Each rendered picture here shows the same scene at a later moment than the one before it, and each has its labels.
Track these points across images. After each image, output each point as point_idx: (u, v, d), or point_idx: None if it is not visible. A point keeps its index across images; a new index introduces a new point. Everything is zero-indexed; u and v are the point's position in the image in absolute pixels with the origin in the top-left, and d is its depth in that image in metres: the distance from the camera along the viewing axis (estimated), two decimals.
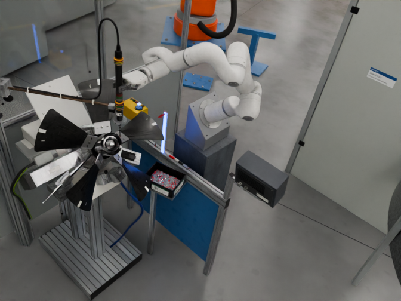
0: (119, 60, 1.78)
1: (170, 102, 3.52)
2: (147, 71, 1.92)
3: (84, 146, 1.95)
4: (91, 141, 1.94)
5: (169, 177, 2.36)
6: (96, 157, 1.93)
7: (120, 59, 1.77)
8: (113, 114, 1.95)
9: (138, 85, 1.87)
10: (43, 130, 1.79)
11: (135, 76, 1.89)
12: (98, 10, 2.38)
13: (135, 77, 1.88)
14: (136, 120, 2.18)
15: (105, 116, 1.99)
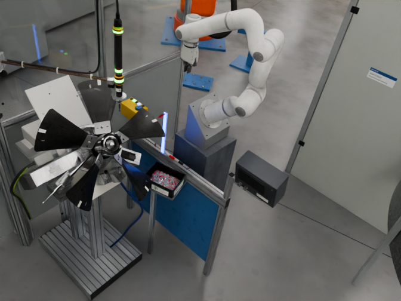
0: None
1: (170, 102, 3.52)
2: (189, 45, 2.07)
3: (84, 146, 1.95)
4: (91, 141, 1.94)
5: (169, 177, 2.36)
6: (96, 157, 1.93)
7: (119, 28, 1.68)
8: (113, 89, 1.85)
9: (194, 62, 2.14)
10: (43, 130, 1.79)
11: (187, 55, 2.13)
12: (98, 10, 2.38)
13: (188, 57, 2.13)
14: (136, 119, 2.17)
15: (105, 116, 1.99)
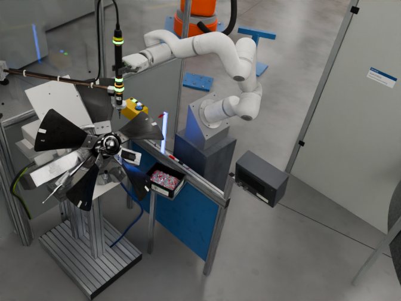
0: (119, 40, 1.71)
1: (170, 102, 3.52)
2: (148, 54, 1.86)
3: (96, 126, 2.01)
4: (104, 128, 2.00)
5: (169, 177, 2.36)
6: (92, 135, 1.93)
7: (119, 39, 1.71)
8: (113, 98, 1.88)
9: (138, 68, 1.80)
10: (98, 82, 1.99)
11: (135, 58, 1.83)
12: None
13: (135, 60, 1.82)
14: (139, 172, 2.16)
15: (130, 135, 2.08)
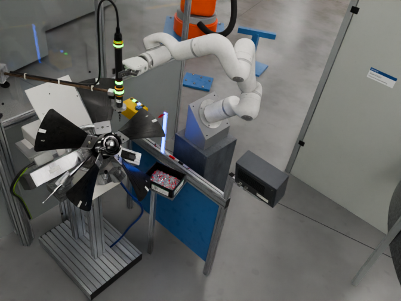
0: (119, 43, 1.72)
1: (170, 102, 3.52)
2: (148, 57, 1.87)
3: (96, 126, 2.01)
4: (104, 128, 2.00)
5: (169, 177, 2.36)
6: (92, 135, 1.93)
7: (119, 42, 1.72)
8: (113, 100, 1.89)
9: (138, 71, 1.82)
10: (98, 82, 1.99)
11: (135, 61, 1.84)
12: None
13: (135, 63, 1.83)
14: (139, 172, 2.16)
15: (130, 134, 2.08)
